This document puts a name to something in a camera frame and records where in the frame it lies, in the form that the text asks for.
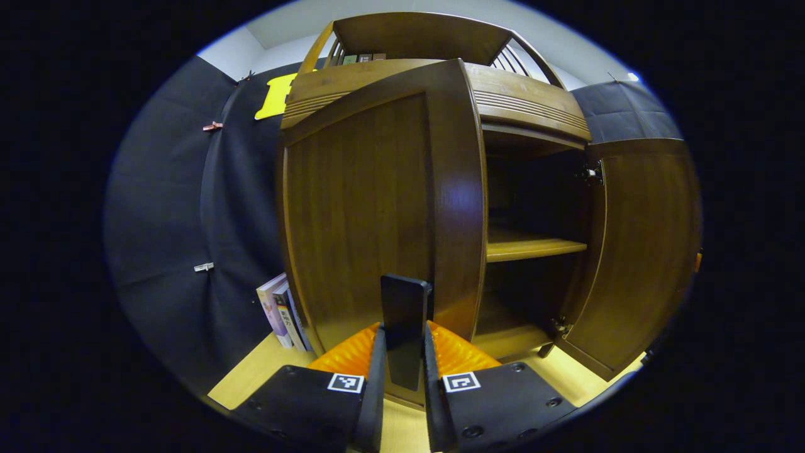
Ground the black backdrop cloth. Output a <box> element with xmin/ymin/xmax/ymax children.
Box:
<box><xmin>106</xmin><ymin>55</ymin><xmax>686</xmax><ymax>391</ymax></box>

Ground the wooden double-door shoe cabinet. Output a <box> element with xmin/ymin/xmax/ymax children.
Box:
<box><xmin>280</xmin><ymin>11</ymin><xmax>592</xmax><ymax>359</ymax></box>

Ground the wooden cabinet door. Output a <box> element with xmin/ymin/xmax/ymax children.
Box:
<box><xmin>557</xmin><ymin>138</ymin><xmax>702</xmax><ymax>381</ymax></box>
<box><xmin>275</xmin><ymin>59</ymin><xmax>488</xmax><ymax>408</ymax></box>

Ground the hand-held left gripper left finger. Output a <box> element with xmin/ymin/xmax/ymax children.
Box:
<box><xmin>230</xmin><ymin>324</ymin><xmax>387</xmax><ymax>453</ymax></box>

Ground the blue spine book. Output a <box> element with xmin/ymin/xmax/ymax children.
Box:
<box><xmin>288</xmin><ymin>289</ymin><xmax>314</xmax><ymax>352</ymax></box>

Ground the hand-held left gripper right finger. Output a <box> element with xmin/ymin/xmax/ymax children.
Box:
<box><xmin>421</xmin><ymin>321</ymin><xmax>578</xmax><ymax>453</ymax></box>

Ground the wooden inner shelf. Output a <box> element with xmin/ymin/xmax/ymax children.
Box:
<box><xmin>486</xmin><ymin>226</ymin><xmax>589</xmax><ymax>264</ymax></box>

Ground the grey spine book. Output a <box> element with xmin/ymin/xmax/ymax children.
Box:
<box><xmin>274</xmin><ymin>286</ymin><xmax>307</xmax><ymax>352</ymax></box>

